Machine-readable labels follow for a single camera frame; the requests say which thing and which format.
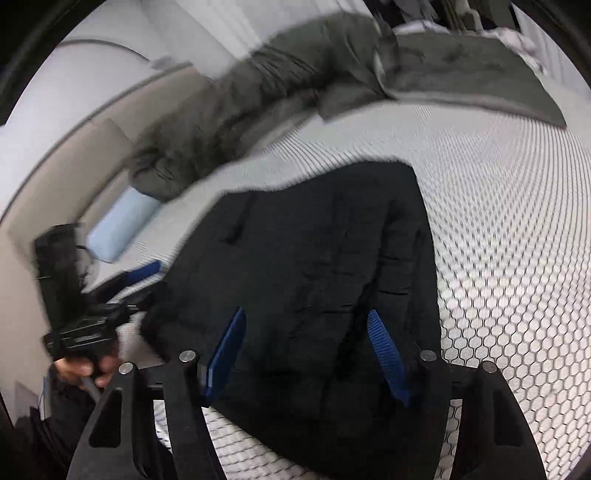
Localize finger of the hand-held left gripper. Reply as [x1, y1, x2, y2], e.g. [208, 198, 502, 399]
[117, 288, 160, 319]
[90, 260, 163, 301]

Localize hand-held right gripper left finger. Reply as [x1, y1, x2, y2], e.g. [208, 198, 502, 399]
[67, 307, 247, 480]

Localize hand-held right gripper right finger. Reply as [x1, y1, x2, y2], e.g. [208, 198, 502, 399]
[367, 309, 548, 480]

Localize black pants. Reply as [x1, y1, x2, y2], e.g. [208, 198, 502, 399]
[141, 159, 455, 480]

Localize person's left forearm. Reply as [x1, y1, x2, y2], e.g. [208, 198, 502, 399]
[28, 381, 100, 480]

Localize person's left hand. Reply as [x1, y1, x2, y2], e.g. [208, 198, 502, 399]
[53, 353, 120, 388]

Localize light blue pillow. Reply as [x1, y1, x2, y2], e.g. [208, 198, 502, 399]
[87, 187, 162, 264]

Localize beige padded headboard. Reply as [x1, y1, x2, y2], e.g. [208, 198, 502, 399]
[0, 62, 218, 259]

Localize hexagon patterned mattress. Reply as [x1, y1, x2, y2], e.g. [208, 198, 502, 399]
[88, 99, 591, 480]

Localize grey puffy duvet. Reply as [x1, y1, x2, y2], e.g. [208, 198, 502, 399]
[129, 23, 398, 201]

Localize dark grey blanket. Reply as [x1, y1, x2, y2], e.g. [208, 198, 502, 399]
[318, 32, 568, 127]

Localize white bedding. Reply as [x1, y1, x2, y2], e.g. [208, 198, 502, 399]
[485, 25, 550, 75]

